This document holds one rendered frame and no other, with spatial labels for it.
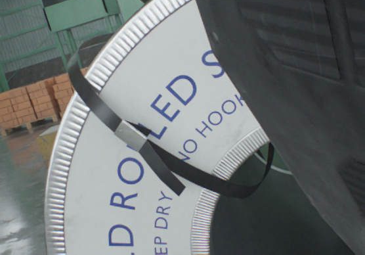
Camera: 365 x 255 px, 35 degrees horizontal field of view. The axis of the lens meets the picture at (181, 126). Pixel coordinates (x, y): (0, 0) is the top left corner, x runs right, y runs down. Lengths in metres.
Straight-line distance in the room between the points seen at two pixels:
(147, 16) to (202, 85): 0.16
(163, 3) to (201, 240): 0.47
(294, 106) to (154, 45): 0.83
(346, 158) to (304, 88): 0.05
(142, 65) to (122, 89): 0.06
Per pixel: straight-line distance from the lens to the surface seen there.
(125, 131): 1.08
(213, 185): 1.12
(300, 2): 0.23
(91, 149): 1.17
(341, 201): 0.34
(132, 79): 1.11
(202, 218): 1.16
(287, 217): 1.98
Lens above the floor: 1.28
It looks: 10 degrees down
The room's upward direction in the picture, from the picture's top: 17 degrees counter-clockwise
